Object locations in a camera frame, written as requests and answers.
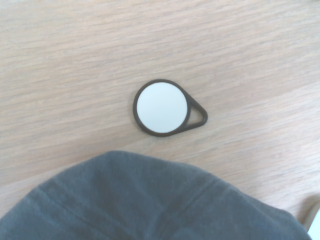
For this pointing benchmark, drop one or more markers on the dark blue cap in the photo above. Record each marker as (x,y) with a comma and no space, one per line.
(125,200)

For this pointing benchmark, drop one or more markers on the black white key fob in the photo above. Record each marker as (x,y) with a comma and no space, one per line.
(162,110)

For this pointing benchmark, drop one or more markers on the wooden dresser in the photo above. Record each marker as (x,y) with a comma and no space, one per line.
(75,62)

